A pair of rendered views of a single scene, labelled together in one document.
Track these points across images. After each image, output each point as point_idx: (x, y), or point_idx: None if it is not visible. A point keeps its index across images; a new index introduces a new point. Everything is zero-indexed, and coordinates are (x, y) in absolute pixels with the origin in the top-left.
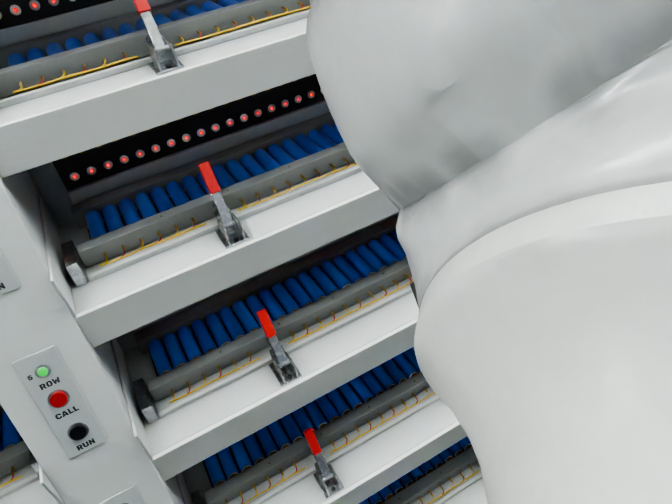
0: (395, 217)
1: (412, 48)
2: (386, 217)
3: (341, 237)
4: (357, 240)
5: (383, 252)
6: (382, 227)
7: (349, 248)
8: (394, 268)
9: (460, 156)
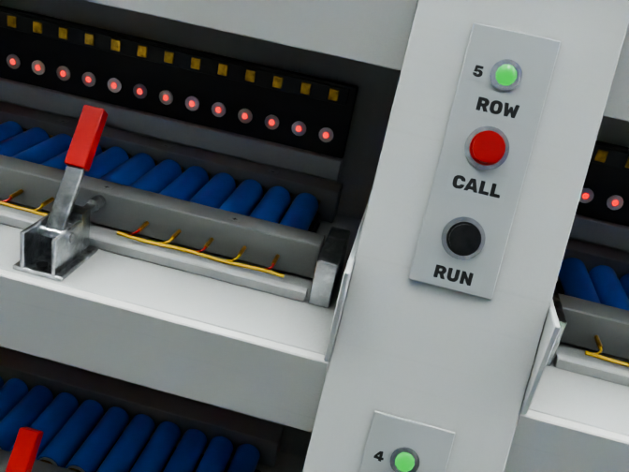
0: (177, 145)
1: None
2: (163, 134)
3: (61, 110)
4: (70, 125)
5: (62, 154)
6: (133, 139)
7: (45, 127)
8: (9, 163)
9: None
